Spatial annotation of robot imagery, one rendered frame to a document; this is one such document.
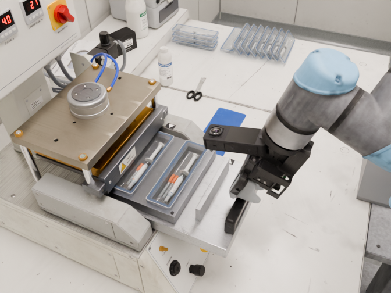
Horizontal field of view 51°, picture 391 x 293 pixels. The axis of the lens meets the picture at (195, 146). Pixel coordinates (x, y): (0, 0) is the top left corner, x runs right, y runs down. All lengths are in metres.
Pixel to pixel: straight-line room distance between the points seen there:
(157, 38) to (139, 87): 0.81
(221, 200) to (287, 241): 0.28
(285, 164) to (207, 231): 0.21
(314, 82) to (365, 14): 2.67
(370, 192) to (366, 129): 0.62
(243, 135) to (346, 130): 0.19
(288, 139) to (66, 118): 0.44
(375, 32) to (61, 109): 2.70
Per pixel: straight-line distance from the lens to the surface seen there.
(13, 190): 1.01
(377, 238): 1.14
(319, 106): 0.58
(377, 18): 3.24
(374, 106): 0.59
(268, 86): 1.51
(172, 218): 0.80
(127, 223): 0.80
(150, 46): 1.65
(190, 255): 0.96
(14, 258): 1.12
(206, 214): 0.82
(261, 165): 0.70
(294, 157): 0.68
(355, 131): 0.59
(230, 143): 0.69
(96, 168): 0.81
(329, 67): 0.57
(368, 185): 1.19
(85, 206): 0.83
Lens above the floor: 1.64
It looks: 45 degrees down
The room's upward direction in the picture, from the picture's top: 1 degrees counter-clockwise
